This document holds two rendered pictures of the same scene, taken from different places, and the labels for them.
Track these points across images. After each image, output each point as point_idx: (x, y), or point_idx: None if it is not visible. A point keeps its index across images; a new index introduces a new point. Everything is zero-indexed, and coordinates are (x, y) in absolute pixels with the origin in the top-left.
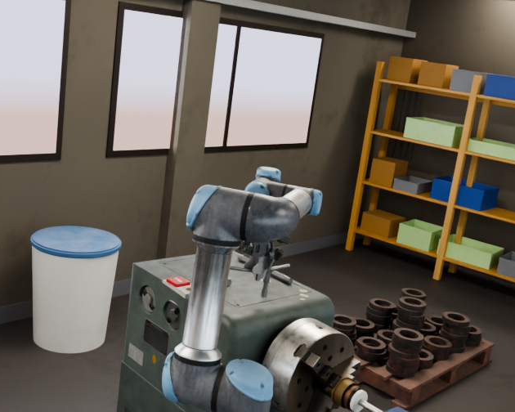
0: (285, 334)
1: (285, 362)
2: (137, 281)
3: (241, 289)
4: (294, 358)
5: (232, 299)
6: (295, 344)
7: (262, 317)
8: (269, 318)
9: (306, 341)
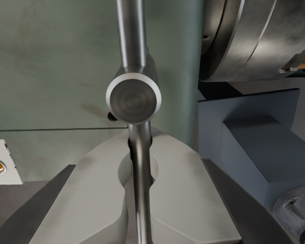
0: (243, 53)
1: (259, 78)
2: None
3: (2, 26)
4: (282, 73)
5: (77, 107)
6: (280, 59)
7: (187, 88)
8: (192, 67)
9: None
